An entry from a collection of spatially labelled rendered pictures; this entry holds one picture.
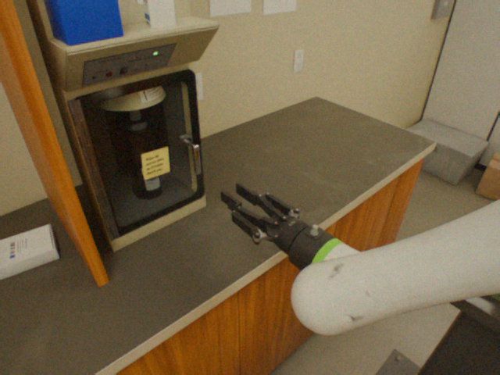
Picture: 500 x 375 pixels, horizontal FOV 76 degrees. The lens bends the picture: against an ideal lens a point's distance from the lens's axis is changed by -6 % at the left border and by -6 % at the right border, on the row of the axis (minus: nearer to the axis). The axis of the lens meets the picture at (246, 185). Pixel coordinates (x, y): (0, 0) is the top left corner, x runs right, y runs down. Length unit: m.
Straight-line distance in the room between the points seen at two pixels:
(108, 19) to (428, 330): 1.99
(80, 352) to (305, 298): 0.54
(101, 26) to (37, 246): 0.64
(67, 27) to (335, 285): 0.57
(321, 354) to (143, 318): 1.19
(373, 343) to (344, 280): 1.51
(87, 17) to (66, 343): 0.66
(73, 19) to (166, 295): 0.62
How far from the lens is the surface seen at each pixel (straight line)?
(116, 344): 0.84
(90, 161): 0.83
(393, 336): 2.03
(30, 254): 1.06
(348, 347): 1.92
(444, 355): 1.27
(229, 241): 0.98
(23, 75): 0.66
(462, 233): 0.43
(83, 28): 0.65
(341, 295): 0.47
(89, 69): 0.70
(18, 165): 1.29
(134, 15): 0.80
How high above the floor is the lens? 1.64
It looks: 36 degrees down
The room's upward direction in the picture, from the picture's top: straight up
